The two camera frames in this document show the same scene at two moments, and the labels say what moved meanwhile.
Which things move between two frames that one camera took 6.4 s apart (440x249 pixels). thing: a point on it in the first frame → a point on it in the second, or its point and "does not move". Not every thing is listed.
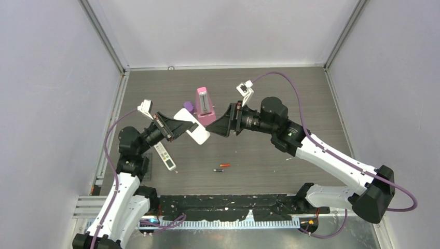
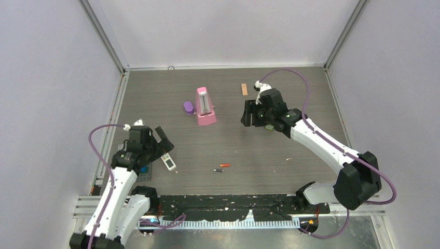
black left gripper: x=178 y=126 → x=164 y=146
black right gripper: x=233 y=114 → x=251 y=108
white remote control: x=166 y=156 does not move
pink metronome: x=206 y=114 does not move
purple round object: x=189 y=106 does not move
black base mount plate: x=225 y=208 does not move
